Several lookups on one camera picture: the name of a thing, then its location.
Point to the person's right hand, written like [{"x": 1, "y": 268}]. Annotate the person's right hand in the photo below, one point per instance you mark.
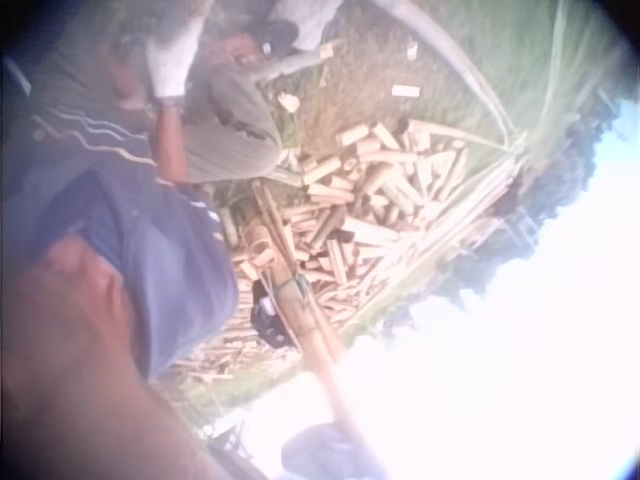
[{"x": 171, "y": 60}]

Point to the person's right fingers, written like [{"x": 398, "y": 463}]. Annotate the person's right fingers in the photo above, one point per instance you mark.
[{"x": 189, "y": 25}]

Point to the grey bamboo stalk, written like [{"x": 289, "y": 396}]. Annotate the grey bamboo stalk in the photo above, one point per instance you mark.
[{"x": 292, "y": 62}]

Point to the person's legs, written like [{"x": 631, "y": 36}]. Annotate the person's legs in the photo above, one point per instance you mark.
[{"x": 230, "y": 130}]

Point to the short bamboo piece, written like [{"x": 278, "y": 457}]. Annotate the short bamboo piece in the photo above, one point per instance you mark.
[
  {"x": 327, "y": 50},
  {"x": 405, "y": 91},
  {"x": 290, "y": 102},
  {"x": 411, "y": 50}
]

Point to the heap of cut bamboo pieces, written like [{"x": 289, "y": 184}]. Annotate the heap of cut bamboo pieces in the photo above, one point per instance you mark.
[{"x": 370, "y": 215}]

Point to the long curved bamboo pole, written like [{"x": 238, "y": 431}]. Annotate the long curved bamboo pole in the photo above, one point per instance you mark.
[{"x": 465, "y": 60}]

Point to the black tool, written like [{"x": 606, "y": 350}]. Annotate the black tool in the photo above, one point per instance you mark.
[{"x": 267, "y": 315}]

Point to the dark trees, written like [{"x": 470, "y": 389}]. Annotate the dark trees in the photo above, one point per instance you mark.
[{"x": 555, "y": 170}]

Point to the blue cloth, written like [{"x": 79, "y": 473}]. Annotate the blue cloth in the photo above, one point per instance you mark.
[{"x": 320, "y": 455}]

